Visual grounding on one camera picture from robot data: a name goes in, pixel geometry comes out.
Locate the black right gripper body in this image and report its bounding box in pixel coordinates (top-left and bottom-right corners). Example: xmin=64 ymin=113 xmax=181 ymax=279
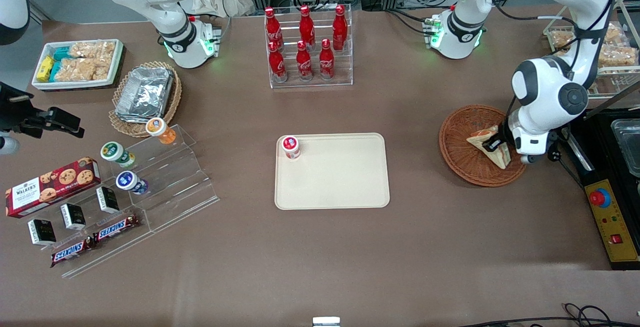
xmin=0 ymin=82 xmax=51 ymax=140

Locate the triangular sandwich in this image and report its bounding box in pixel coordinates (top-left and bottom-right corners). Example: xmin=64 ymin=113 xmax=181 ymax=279
xmin=466 ymin=125 xmax=512 ymax=170

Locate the brown wicker basket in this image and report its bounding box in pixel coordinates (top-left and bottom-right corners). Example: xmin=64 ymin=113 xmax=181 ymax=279
xmin=439 ymin=105 xmax=530 ymax=188

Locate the white rectangular snack tray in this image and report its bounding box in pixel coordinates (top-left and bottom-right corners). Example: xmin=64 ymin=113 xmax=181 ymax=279
xmin=31 ymin=39 xmax=126 ymax=92

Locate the light wicker basket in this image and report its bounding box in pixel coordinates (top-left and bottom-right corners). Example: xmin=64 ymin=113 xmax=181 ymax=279
xmin=108 ymin=61 xmax=183 ymax=138

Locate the beige plastic tray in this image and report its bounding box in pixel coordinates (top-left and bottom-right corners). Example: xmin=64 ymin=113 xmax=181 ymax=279
xmin=274 ymin=132 xmax=391 ymax=211

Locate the yellow snack pack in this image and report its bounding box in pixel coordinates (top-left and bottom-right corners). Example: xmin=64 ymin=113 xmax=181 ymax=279
xmin=36 ymin=56 xmax=55 ymax=83

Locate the clear rice cracker pack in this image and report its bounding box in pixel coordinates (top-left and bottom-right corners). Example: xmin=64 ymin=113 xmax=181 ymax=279
xmin=69 ymin=41 xmax=117 ymax=61
xmin=54 ymin=58 xmax=111 ymax=82

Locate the red Walkers cookie box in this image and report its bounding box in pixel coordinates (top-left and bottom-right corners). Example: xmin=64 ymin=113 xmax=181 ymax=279
xmin=5 ymin=157 xmax=102 ymax=219

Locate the black side stand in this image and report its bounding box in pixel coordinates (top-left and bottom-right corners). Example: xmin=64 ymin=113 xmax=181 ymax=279
xmin=567 ymin=107 xmax=640 ymax=190

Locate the small black box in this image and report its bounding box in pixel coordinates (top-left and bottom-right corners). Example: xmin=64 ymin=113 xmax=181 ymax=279
xmin=60 ymin=203 xmax=87 ymax=231
xmin=27 ymin=218 xmax=57 ymax=246
xmin=96 ymin=186 xmax=120 ymax=214

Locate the blue-lid drink bottle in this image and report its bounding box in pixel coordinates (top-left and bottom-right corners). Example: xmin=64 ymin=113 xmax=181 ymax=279
xmin=115 ymin=171 xmax=149 ymax=196

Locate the stack of foil trays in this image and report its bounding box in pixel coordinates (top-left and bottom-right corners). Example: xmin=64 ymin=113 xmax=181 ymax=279
xmin=115 ymin=66 xmax=175 ymax=123

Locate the orange drink bottle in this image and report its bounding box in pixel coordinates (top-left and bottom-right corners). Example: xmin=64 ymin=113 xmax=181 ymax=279
xmin=145 ymin=117 xmax=177 ymax=146

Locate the clear plastic container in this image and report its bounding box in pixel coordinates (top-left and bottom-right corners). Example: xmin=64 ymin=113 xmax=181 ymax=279
xmin=610 ymin=119 xmax=640 ymax=179

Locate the Snickers chocolate bar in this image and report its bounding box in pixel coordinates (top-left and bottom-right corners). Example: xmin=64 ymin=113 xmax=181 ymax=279
xmin=93 ymin=214 xmax=141 ymax=243
xmin=50 ymin=238 xmax=97 ymax=268

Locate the clear cracker bag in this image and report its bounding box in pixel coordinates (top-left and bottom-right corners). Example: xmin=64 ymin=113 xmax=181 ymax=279
xmin=549 ymin=28 xmax=577 ymax=51

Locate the clear acrylic stepped display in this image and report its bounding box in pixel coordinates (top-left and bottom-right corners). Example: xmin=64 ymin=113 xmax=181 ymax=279
xmin=60 ymin=124 xmax=221 ymax=279

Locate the yellow emergency stop box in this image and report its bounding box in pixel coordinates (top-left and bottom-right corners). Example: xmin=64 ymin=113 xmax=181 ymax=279
xmin=584 ymin=179 xmax=640 ymax=271

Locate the clear acrylic bottle rack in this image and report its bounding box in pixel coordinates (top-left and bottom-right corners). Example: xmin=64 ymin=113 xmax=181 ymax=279
xmin=264 ymin=3 xmax=354 ymax=89

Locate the red cola bottle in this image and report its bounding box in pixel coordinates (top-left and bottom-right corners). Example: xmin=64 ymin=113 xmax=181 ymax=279
xmin=332 ymin=4 xmax=349 ymax=52
xmin=298 ymin=5 xmax=316 ymax=51
xmin=268 ymin=41 xmax=289 ymax=83
xmin=264 ymin=7 xmax=284 ymax=51
xmin=319 ymin=38 xmax=336 ymax=81
xmin=295 ymin=40 xmax=314 ymax=82

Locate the red-lid yogurt cup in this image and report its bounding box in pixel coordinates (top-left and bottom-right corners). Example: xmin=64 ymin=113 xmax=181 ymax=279
xmin=281 ymin=135 xmax=302 ymax=160

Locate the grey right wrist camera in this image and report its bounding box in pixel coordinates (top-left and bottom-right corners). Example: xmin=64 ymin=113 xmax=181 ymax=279
xmin=0 ymin=135 xmax=21 ymax=156

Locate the white wire rack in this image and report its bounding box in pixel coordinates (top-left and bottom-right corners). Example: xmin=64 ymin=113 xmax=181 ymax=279
xmin=543 ymin=0 xmax=640 ymax=100

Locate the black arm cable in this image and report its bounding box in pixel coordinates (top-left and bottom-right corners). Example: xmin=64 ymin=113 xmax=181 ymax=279
xmin=489 ymin=0 xmax=618 ymax=118

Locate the black floor cable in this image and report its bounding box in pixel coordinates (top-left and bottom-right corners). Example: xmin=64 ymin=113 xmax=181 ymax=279
xmin=460 ymin=303 xmax=640 ymax=327

